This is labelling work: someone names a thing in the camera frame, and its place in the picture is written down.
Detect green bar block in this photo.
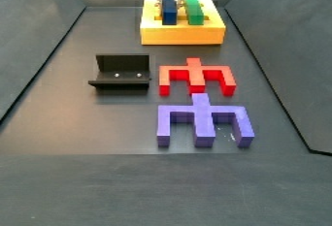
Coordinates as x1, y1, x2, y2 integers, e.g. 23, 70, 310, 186
185, 0, 204, 25

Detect yellow slotted board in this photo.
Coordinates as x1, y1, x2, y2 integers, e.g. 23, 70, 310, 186
141, 0, 227, 46

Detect black angle bracket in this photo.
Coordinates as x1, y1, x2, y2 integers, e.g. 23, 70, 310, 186
89, 53, 151, 88

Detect purple fork-shaped block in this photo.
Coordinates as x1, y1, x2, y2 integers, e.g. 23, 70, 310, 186
157, 93, 255, 147

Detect red fork-shaped block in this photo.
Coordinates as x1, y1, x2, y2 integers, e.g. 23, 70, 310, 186
159, 57, 236, 96

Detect blue bar block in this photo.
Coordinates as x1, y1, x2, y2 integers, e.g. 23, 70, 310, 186
161, 0, 179, 25

